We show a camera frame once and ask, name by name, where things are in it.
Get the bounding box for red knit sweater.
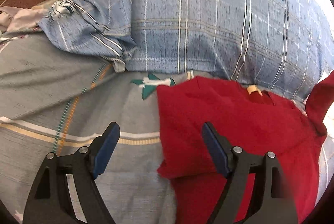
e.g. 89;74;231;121
157;76;333;223

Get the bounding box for grey patterned bed sheet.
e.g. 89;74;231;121
1;33;333;223

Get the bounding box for blue plaid pillow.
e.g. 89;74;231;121
40;0;333;101

